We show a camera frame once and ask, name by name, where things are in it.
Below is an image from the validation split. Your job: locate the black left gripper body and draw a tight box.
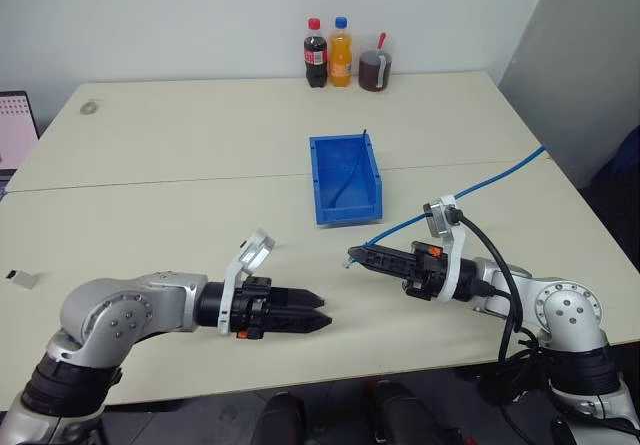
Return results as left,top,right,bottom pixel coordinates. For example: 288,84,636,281
230,276,290,342

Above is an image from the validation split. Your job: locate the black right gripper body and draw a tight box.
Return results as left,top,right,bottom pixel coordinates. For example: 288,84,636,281
403,240,449,301

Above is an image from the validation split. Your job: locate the blue plastic bin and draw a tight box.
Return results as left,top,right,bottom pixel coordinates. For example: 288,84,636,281
308,133,385,228

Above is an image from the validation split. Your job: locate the dark rounded shape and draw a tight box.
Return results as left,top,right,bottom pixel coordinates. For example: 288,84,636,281
248,391,308,445
361,378,467,445

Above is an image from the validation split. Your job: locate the cola bottle red cap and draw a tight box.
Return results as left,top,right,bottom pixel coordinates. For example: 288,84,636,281
302,16,330,89

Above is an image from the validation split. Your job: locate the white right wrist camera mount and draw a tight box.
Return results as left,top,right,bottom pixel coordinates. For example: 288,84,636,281
423,194,467,303

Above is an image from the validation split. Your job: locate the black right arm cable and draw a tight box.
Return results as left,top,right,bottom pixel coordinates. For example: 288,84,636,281
449,207,554,445

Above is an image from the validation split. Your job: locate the white cable coupler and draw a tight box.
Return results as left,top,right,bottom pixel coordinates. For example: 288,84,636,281
5,267,41,292

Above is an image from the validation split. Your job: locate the long blue network cable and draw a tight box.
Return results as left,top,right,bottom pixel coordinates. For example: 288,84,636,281
341,144,547,270

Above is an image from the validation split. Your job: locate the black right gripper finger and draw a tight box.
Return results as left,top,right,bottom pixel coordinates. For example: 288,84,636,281
347,245,415,266
355,257,415,282

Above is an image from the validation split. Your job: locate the dark drink cup with straw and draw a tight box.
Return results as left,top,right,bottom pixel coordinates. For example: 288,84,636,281
357,34,394,93

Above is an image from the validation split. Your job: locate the dark blue chair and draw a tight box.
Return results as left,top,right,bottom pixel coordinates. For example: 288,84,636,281
588,124,640,229

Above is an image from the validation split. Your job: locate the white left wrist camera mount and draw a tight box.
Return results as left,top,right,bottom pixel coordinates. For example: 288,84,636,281
218,228,277,336

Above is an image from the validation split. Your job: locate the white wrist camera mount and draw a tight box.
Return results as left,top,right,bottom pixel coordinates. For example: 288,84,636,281
423,194,467,303
218,228,277,336

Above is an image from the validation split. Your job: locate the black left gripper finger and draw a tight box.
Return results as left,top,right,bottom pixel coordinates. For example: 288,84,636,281
272,287,328,312
264,308,334,336

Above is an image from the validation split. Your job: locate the orange soda bottle blue cap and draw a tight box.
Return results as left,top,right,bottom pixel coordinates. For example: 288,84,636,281
328,15,354,88

